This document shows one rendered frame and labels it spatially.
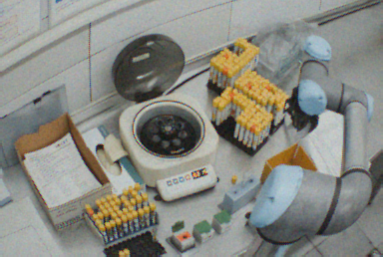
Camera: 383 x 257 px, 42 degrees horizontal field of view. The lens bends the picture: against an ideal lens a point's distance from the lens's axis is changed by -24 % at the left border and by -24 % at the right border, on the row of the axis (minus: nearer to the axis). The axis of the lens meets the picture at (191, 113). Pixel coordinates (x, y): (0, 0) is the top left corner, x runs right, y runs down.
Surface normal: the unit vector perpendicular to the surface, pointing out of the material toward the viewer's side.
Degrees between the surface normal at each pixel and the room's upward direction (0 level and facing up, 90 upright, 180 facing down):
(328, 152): 1
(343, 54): 0
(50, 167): 1
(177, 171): 90
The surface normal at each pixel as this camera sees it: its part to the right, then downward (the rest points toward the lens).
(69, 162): 0.09, -0.63
